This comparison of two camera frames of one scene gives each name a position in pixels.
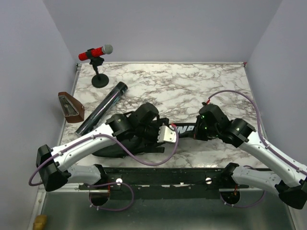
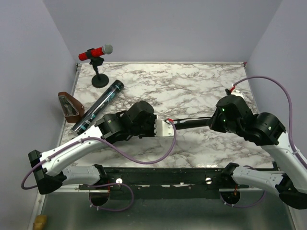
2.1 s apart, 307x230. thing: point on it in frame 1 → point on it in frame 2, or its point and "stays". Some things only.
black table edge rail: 162,183 stays
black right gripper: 197,134 → 214,123
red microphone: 106,49 stays
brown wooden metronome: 73,110 stays
